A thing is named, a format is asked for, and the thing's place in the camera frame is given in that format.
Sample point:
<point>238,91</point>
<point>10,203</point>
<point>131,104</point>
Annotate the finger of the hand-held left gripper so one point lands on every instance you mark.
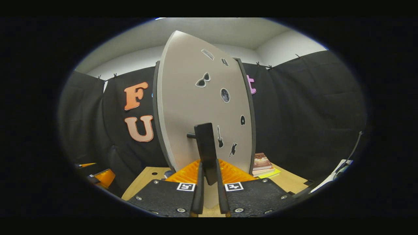
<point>85,165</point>
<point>104,178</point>

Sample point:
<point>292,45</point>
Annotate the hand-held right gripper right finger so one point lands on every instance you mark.
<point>223,199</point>

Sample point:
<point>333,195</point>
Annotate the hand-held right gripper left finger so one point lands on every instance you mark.
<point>197,199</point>

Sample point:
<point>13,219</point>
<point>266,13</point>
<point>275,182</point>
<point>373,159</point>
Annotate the white cabinet door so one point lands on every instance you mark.
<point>189,98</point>

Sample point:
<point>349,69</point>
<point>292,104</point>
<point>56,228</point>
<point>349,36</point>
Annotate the white flat object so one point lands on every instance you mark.
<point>343,162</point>

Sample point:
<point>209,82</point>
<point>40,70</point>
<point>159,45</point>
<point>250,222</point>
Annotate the black backdrop cloth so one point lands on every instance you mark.
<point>310,114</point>

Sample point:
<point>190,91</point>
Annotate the yellow booklet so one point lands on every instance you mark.
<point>274,173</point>

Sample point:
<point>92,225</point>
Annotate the brown cover book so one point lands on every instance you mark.
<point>261,161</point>

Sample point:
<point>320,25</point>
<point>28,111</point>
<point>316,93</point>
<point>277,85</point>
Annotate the grey cabinet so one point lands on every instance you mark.
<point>249,107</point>

